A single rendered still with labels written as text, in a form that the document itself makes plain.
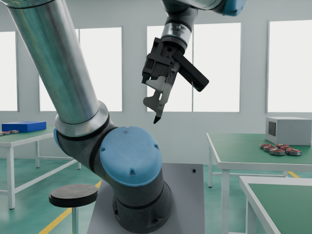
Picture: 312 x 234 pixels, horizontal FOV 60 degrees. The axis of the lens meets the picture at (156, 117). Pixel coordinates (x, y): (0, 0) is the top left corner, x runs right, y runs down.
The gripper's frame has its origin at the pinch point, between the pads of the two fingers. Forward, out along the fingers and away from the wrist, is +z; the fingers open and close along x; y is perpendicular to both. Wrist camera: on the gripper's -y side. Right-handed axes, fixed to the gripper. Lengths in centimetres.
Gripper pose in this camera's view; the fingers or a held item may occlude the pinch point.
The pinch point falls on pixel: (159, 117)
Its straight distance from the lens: 64.9
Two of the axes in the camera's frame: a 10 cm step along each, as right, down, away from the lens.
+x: 1.0, -2.9, -9.5
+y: -9.6, -3.0, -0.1
